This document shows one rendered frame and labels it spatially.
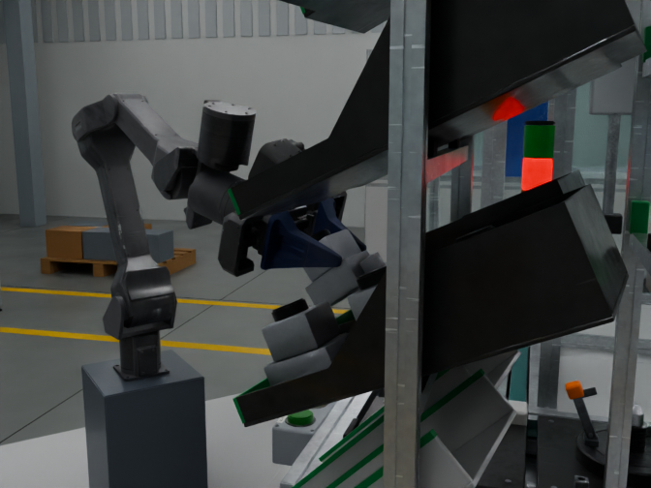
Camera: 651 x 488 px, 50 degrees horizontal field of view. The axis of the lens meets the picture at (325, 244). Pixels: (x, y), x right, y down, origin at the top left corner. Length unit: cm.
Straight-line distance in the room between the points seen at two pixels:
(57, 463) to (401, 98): 100
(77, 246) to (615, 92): 556
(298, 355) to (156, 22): 968
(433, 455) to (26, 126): 962
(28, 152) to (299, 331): 950
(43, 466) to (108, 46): 946
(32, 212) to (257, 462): 899
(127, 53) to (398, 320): 999
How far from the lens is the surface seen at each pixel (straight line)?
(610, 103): 193
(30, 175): 1001
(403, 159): 41
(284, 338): 56
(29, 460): 130
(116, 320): 99
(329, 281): 69
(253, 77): 957
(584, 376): 166
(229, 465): 120
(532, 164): 110
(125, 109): 95
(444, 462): 48
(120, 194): 102
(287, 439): 108
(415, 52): 41
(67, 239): 684
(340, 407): 115
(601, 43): 42
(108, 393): 98
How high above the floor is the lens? 142
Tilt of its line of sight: 10 degrees down
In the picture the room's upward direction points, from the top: straight up
